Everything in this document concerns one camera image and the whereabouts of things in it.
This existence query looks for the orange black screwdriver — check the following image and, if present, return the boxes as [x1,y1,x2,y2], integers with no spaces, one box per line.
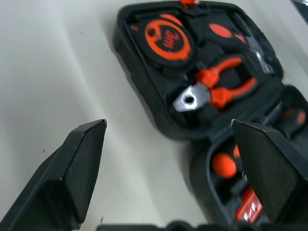
[264,101,308,135]

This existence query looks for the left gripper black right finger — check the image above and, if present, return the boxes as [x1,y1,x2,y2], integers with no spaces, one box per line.
[230,118,308,224]

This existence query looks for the black plastic tool case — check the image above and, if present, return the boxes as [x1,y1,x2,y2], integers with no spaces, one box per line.
[112,0,308,231]

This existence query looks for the orange bit holder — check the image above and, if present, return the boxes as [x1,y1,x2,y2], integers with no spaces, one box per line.
[235,186,264,223]

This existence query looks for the orange handled pliers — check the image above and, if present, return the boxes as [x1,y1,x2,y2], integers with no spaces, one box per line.
[172,57,257,114]

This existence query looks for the orange screwdriver handle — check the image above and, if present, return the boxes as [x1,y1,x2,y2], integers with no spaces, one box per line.
[212,151,243,180]

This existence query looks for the black orange tape measure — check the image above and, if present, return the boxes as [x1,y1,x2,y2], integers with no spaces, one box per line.
[141,13,198,72]

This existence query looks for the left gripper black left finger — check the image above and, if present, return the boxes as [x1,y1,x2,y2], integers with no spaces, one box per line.
[0,118,108,231]

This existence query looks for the red plastic object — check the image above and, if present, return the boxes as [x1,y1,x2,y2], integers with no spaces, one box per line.
[179,0,202,10]

